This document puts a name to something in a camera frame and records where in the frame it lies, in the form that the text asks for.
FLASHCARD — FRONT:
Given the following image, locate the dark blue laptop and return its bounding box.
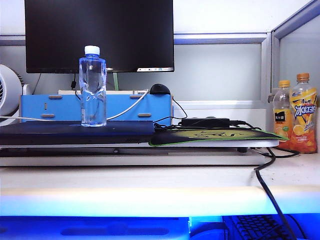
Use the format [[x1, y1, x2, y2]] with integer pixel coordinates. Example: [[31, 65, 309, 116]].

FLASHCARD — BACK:
[[0, 120, 156, 146]]

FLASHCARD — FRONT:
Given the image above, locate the grey side partition rail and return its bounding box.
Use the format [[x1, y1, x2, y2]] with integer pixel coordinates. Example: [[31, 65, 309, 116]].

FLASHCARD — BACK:
[[271, 0, 320, 101]]

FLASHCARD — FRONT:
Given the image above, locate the white desk fan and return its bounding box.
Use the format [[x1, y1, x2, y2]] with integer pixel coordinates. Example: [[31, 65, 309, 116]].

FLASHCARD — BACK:
[[0, 63, 33, 126]]

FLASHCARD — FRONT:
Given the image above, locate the thin black mouse cable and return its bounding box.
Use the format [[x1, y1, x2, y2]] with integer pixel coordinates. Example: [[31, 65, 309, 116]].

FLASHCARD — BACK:
[[153, 96, 188, 126]]

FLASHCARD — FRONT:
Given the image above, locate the long white cable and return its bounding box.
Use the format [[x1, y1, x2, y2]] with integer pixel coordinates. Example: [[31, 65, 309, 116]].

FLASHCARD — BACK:
[[0, 89, 150, 122]]

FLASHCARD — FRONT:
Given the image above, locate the thin black adapter cable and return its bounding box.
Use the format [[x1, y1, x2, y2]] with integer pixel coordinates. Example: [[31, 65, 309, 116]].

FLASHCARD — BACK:
[[153, 122, 184, 132]]

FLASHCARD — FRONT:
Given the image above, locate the black computer monitor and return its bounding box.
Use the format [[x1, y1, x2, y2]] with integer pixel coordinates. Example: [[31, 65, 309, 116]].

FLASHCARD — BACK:
[[23, 0, 175, 74]]

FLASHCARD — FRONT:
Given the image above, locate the white box behind organizer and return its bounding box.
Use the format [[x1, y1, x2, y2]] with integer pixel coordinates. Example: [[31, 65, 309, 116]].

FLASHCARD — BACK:
[[58, 89, 150, 96]]

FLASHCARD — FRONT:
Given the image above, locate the black power adapter brick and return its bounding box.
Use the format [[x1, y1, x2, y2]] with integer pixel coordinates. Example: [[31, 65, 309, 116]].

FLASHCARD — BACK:
[[180, 117, 231, 128]]

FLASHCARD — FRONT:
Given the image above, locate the blue keyboard tray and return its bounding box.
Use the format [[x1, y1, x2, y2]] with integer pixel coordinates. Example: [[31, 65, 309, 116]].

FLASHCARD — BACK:
[[0, 216, 191, 240]]

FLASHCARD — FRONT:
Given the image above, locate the orange juice bottle black label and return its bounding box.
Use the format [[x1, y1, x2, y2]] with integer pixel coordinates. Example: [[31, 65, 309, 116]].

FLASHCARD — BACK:
[[272, 79, 293, 144]]

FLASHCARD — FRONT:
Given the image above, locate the blue wooden desk organizer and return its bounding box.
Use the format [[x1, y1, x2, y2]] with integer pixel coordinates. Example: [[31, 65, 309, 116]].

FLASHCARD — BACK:
[[19, 93, 173, 126]]

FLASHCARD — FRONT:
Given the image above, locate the iced tea bottle yellow label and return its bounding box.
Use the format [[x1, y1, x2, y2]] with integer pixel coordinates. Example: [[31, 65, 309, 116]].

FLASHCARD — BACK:
[[289, 72, 318, 155]]

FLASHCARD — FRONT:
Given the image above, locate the black green snake mouse pad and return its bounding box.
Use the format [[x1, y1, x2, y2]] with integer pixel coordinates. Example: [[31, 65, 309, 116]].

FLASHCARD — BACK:
[[148, 127, 291, 147]]

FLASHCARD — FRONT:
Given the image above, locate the thin black looped cable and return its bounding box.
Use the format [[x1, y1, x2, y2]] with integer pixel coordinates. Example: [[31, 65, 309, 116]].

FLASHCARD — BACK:
[[270, 146, 302, 159]]

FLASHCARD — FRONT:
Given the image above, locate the grey back partition rail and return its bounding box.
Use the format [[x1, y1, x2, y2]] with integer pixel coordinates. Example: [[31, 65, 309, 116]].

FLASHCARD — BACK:
[[0, 32, 273, 101]]

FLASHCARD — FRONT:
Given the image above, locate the white desk riser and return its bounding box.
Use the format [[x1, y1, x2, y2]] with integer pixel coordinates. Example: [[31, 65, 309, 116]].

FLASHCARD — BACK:
[[0, 139, 280, 168]]

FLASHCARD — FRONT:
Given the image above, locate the white partition ledge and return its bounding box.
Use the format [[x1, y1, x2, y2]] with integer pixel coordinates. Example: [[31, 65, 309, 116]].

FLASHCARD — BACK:
[[172, 100, 268, 111]]

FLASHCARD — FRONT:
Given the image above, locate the clear mineral water bottle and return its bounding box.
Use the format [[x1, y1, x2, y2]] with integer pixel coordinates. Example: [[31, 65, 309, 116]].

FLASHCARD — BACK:
[[78, 45, 108, 128]]

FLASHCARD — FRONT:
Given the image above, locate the black keyboard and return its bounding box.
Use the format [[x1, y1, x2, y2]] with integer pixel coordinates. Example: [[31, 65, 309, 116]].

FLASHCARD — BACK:
[[231, 214, 301, 240]]

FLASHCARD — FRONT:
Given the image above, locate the black computer mouse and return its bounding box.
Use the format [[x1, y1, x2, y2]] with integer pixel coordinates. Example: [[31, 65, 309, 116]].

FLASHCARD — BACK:
[[149, 83, 172, 96]]

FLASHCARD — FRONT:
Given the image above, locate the thick black power cable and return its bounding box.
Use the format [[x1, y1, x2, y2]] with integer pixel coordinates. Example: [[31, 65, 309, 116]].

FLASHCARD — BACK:
[[253, 147, 300, 240]]

